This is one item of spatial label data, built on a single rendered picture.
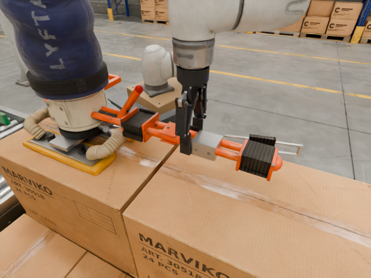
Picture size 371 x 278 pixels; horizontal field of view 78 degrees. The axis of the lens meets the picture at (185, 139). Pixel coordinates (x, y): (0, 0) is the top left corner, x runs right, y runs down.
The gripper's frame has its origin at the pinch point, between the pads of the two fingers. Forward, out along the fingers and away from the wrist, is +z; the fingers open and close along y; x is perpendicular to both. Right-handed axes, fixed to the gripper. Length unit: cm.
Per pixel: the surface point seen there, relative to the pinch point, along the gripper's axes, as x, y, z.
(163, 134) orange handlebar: -7.2, 3.3, -0.6
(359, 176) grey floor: 94, -150, 108
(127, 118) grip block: -20.1, 2.2, -1.9
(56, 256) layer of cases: -44, 29, 53
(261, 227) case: 23.7, 9.9, 13.0
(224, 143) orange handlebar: 9.2, -0.9, -0.5
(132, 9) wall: -669, -828, 85
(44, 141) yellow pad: -51, 12, 10
